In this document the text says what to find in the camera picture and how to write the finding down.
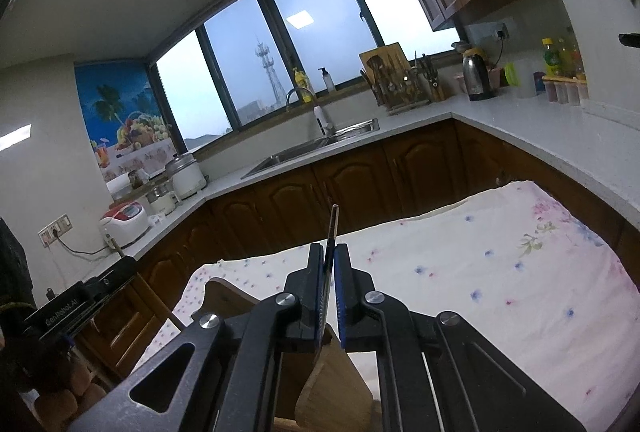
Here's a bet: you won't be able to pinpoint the dark metal chopstick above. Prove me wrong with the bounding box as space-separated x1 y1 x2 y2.
317 204 340 345

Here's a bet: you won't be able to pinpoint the lower wooden kitchen cabinets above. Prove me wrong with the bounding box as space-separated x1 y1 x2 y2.
74 119 640 380

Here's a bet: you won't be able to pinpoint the chrome kitchen faucet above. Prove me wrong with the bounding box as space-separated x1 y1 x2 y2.
285 87 335 137

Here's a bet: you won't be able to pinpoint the wooden utensil holder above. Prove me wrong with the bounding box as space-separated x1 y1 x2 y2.
191 277 384 432

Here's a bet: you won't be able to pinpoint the red white rice cooker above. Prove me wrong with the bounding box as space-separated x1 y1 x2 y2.
99 201 150 249

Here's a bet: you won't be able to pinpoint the floral white tablecloth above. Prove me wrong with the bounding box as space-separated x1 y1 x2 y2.
130 179 640 432

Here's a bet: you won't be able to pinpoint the small white pot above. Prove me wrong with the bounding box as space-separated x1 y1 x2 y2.
145 182 179 215

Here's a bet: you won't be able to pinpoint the tropical fruit poster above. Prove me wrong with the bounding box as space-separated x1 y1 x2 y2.
75 61 177 182

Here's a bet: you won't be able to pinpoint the stainless steel sink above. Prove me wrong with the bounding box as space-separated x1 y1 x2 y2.
243 118 380 179

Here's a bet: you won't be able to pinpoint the utensil drying rack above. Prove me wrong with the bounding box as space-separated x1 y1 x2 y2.
360 56 446 115

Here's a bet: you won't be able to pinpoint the yellow dish soap bottle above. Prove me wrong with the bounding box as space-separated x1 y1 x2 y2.
294 67 316 103

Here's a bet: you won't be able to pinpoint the stainless electric kettle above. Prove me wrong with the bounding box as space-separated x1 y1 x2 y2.
462 48 496 101

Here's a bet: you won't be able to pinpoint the spice jar rack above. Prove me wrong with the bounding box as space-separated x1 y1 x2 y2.
541 76 589 106

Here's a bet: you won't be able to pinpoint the wooden cutting board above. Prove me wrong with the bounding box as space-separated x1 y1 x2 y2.
359 42 411 81

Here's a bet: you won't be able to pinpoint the white pump soap bottle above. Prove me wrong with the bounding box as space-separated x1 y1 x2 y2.
318 67 336 93

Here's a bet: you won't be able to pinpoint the green yellow drink bottle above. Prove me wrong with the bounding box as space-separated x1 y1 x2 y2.
541 37 563 76

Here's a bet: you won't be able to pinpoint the wall power outlet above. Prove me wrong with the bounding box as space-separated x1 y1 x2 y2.
38 215 73 247

